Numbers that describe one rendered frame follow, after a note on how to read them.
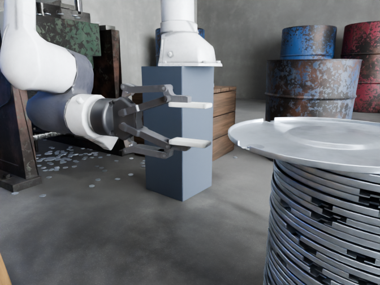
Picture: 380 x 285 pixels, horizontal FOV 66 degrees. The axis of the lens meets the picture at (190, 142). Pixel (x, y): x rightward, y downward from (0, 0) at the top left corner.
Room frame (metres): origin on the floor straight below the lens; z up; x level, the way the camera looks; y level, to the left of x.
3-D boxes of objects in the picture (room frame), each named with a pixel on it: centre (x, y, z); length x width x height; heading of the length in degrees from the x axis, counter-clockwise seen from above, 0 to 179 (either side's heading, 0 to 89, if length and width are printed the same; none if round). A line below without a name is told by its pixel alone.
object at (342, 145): (0.40, -0.20, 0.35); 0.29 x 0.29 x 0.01
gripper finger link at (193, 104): (0.50, 0.00, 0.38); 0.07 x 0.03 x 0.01; 65
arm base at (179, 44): (1.02, 0.01, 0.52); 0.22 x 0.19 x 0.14; 52
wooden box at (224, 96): (1.52, 0.02, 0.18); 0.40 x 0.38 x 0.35; 58
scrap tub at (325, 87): (1.44, -0.58, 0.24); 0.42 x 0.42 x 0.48
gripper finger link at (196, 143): (0.50, 0.00, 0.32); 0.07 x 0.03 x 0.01; 65
